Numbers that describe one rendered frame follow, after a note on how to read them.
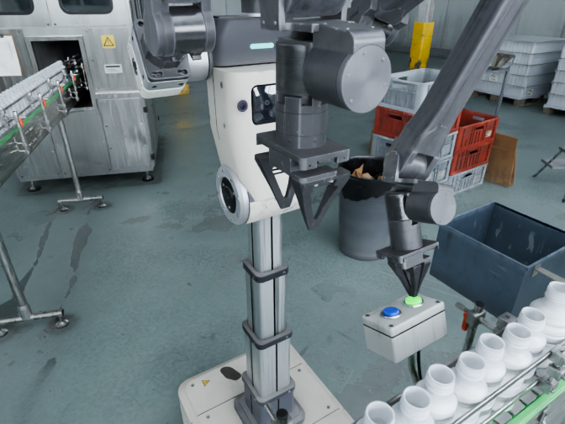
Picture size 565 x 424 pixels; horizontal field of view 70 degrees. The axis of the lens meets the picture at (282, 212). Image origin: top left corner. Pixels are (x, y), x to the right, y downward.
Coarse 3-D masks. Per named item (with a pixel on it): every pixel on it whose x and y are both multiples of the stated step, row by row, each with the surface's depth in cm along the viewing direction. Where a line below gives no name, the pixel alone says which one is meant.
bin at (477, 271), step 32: (448, 224) 142; (480, 224) 154; (512, 224) 149; (544, 224) 139; (448, 256) 139; (480, 256) 128; (512, 256) 152; (544, 256) 142; (480, 288) 131; (512, 288) 121; (544, 288) 130
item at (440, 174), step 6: (438, 162) 328; (444, 162) 337; (450, 162) 341; (438, 168) 334; (444, 168) 340; (432, 174) 332; (438, 174) 337; (444, 174) 343; (432, 180) 336; (438, 180) 342; (444, 180) 346
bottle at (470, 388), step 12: (468, 360) 61; (480, 360) 60; (456, 372) 60; (468, 372) 58; (480, 372) 58; (456, 384) 60; (468, 384) 59; (480, 384) 59; (468, 396) 59; (480, 396) 59; (468, 408) 59; (468, 420) 61
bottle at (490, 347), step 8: (480, 336) 63; (488, 336) 64; (496, 336) 63; (480, 344) 62; (488, 344) 65; (496, 344) 64; (504, 344) 62; (480, 352) 63; (488, 352) 61; (496, 352) 61; (488, 360) 62; (496, 360) 61; (488, 368) 62; (496, 368) 62; (504, 368) 63; (488, 376) 62; (496, 376) 62; (488, 384) 63; (496, 384) 63; (488, 392) 64; (488, 408) 66; (480, 416) 66
